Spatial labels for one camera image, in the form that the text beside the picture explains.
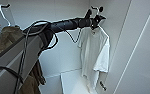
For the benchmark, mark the white wardrobe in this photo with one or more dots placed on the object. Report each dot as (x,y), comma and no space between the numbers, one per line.
(64,53)

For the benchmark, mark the white clothes hanger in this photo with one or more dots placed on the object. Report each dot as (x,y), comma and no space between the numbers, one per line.
(5,16)
(102,30)

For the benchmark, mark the white T-shirt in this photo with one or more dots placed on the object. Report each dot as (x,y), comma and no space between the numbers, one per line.
(94,56)

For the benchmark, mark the brown jacket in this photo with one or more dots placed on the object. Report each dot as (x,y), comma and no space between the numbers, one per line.
(9,35)

